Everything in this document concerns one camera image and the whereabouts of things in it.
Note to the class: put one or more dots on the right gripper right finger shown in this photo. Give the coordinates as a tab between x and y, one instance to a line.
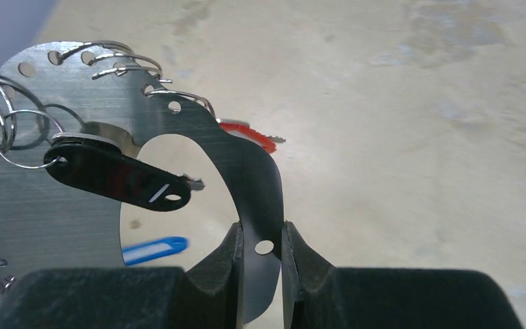
317	294

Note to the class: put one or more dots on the key with blue tag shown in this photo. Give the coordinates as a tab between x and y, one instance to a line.
155	249

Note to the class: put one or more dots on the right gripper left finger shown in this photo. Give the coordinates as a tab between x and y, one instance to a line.
209	295

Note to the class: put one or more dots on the key with red tag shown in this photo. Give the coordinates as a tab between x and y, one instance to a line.
242	129

